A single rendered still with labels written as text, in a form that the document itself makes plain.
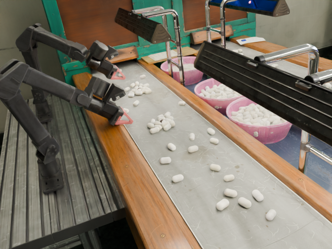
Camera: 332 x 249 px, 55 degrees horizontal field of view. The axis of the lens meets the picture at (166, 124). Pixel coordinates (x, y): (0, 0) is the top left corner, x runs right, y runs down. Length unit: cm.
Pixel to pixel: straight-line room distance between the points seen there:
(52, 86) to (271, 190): 76
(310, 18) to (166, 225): 354
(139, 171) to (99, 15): 121
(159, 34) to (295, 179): 70
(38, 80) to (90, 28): 94
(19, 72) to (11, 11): 185
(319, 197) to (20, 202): 92
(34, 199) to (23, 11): 196
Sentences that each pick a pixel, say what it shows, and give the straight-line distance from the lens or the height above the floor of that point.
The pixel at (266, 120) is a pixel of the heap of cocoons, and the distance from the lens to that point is 126.
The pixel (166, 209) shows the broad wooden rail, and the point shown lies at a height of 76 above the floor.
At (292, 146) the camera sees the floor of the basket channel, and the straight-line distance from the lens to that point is 123.
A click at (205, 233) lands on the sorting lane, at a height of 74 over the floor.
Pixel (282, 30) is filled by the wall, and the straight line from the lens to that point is 386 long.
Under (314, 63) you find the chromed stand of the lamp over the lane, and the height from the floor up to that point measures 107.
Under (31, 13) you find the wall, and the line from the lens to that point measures 289.
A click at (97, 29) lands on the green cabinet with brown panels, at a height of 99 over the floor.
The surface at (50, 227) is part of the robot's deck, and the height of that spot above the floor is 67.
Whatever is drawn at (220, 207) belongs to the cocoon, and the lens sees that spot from 85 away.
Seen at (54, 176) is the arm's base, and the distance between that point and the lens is 123.
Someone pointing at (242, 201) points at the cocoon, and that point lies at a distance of 86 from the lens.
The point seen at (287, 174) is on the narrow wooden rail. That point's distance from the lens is 95.
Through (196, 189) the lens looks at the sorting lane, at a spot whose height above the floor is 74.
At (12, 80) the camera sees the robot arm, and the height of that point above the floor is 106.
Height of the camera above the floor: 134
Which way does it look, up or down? 28 degrees down
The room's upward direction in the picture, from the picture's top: 8 degrees counter-clockwise
